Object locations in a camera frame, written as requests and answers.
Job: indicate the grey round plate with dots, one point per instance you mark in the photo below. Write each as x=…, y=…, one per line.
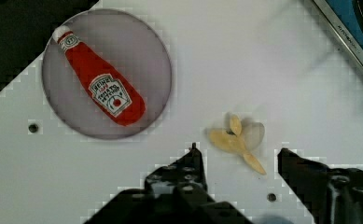
x=133, y=48

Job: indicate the yellow plush banana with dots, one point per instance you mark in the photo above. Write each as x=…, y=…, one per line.
x=240, y=140

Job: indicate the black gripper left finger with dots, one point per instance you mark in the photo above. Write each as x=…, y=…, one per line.
x=172, y=194

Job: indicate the red ketchup bottle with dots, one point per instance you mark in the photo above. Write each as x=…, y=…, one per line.
x=105, y=85

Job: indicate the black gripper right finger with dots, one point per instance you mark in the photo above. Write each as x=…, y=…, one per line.
x=331, y=195

